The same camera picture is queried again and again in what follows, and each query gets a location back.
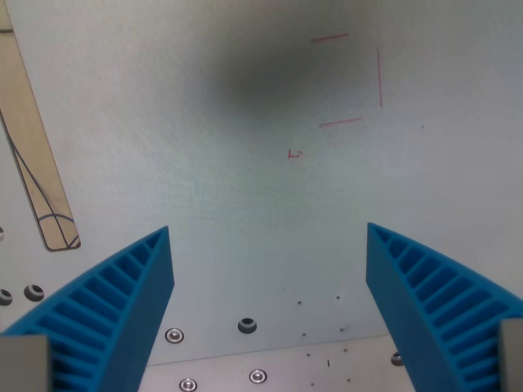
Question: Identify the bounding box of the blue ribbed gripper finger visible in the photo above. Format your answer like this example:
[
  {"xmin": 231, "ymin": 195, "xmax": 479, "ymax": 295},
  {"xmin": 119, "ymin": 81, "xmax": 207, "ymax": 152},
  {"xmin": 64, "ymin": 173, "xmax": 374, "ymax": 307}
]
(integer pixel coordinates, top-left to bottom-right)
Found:
[
  {"xmin": 365, "ymin": 221, "xmax": 523, "ymax": 392},
  {"xmin": 0, "ymin": 225, "xmax": 176, "ymax": 392}
]

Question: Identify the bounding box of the wooden board with drawn lines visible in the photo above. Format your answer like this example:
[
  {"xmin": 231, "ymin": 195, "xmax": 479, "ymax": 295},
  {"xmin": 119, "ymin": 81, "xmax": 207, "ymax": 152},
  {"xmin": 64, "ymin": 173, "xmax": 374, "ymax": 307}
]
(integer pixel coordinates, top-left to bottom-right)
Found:
[{"xmin": 0, "ymin": 0, "xmax": 82, "ymax": 252}]

